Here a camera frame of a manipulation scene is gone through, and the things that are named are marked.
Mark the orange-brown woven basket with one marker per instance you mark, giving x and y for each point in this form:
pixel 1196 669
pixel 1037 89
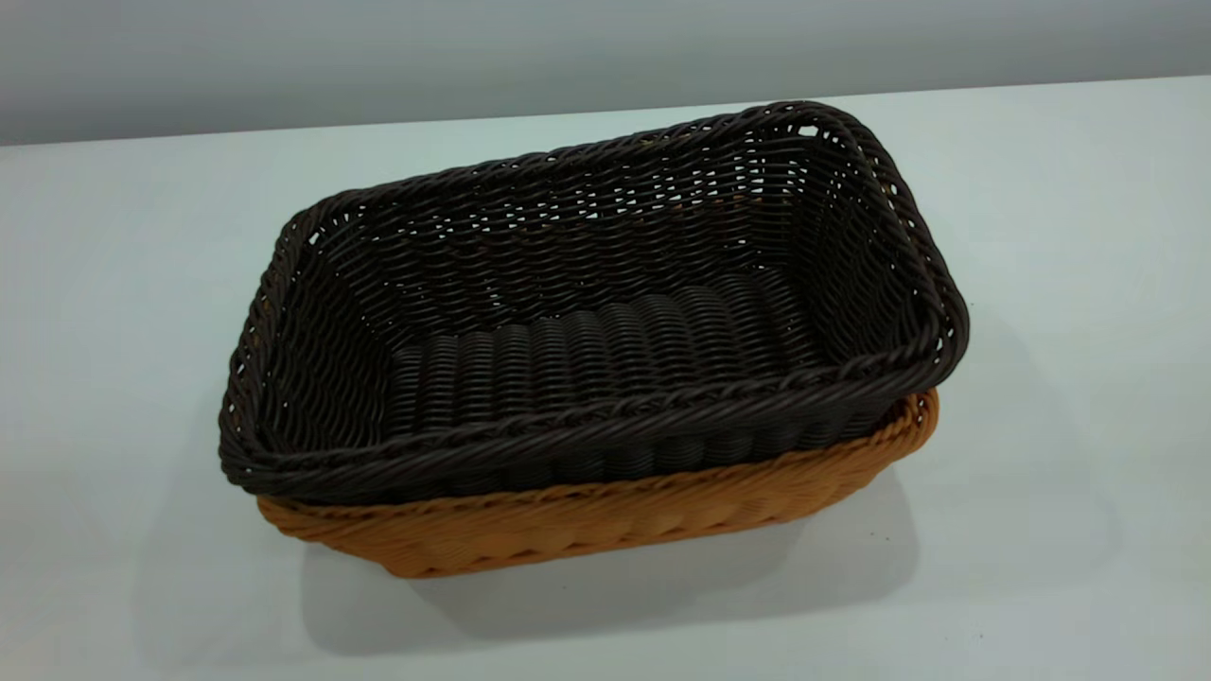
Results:
pixel 605 520

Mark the dark brown woven basket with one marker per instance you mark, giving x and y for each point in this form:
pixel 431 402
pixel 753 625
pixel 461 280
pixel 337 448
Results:
pixel 587 359

